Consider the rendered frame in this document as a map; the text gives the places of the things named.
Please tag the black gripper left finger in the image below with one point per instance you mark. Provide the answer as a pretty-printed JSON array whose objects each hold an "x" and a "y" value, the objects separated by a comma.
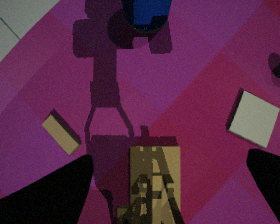
[{"x": 55, "y": 199}]

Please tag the blue cup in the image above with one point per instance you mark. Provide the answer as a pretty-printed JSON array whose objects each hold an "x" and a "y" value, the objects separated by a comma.
[{"x": 146, "y": 15}]

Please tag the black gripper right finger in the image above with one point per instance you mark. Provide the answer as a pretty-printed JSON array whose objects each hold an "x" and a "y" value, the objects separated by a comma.
[{"x": 265, "y": 169}]

